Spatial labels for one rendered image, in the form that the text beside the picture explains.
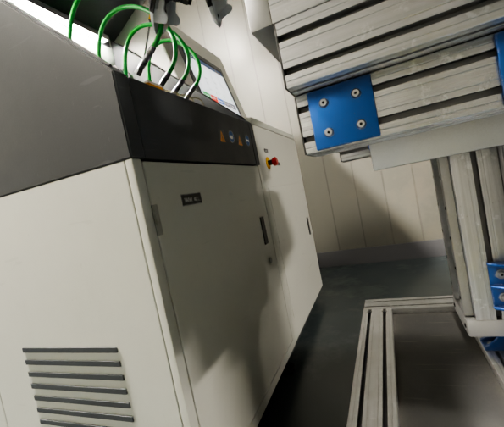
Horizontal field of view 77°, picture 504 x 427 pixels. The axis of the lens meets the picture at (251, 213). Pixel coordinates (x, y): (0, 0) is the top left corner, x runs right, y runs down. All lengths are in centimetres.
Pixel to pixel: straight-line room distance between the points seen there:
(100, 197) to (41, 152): 18
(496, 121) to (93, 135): 67
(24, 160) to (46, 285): 28
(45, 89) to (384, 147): 66
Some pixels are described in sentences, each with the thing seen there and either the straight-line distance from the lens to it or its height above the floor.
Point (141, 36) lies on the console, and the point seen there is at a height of 143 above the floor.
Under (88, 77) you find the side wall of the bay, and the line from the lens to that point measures 71.
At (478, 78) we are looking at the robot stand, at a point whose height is 77.
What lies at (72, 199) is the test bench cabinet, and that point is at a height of 74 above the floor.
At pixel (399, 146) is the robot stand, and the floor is 71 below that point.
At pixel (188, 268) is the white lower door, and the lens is 71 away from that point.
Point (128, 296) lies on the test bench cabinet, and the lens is 69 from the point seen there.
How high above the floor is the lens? 68
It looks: 3 degrees down
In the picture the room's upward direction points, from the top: 11 degrees counter-clockwise
